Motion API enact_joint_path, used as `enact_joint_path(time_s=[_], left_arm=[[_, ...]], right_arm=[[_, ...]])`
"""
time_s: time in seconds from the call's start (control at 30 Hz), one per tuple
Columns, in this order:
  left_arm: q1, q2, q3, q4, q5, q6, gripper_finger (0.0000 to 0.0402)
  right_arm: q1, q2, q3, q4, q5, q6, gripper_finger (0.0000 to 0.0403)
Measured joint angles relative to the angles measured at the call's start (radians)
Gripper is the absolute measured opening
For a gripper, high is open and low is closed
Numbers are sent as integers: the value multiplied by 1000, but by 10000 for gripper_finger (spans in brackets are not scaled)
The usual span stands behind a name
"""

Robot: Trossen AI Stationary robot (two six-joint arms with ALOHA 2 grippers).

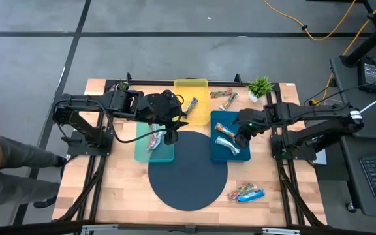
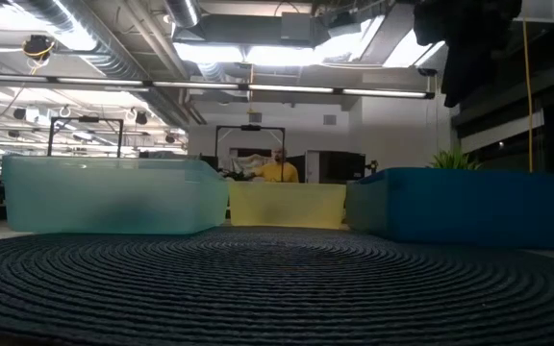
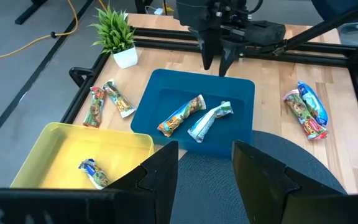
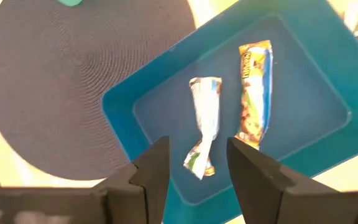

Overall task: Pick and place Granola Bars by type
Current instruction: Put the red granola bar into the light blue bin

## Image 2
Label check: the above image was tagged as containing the yellow translucent plastic bin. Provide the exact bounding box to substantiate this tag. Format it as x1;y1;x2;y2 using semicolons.
227;180;348;230

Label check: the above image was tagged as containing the green translucent plastic bin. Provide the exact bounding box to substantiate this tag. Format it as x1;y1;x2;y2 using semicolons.
1;154;230;235

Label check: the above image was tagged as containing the round dark woven mat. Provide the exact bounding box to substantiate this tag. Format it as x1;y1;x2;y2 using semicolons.
0;226;554;346

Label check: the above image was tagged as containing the black cabinet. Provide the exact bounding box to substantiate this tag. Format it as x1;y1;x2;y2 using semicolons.
305;150;367;185

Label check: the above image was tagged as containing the cord reel with yellow cable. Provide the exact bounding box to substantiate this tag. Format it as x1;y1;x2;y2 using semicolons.
21;34;57;62

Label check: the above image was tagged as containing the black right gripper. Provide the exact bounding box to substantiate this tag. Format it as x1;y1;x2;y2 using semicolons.
441;42;497;110

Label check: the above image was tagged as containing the leafy green potted plant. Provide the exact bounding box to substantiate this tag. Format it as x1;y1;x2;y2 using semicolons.
428;146;484;171

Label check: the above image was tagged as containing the blue plastic bin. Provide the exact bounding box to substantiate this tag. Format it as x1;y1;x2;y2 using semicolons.
345;166;554;251

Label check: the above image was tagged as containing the long ceiling light fixture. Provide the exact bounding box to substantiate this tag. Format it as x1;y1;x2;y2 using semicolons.
0;71;436;100

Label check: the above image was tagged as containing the person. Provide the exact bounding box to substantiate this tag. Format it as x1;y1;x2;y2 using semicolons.
250;146;301;184

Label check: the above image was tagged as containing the black gantry frame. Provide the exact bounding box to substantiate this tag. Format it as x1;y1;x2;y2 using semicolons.
47;115;125;158
214;124;287;184

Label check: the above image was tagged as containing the grey ceiling box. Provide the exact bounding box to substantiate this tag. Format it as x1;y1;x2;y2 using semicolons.
280;12;314;42

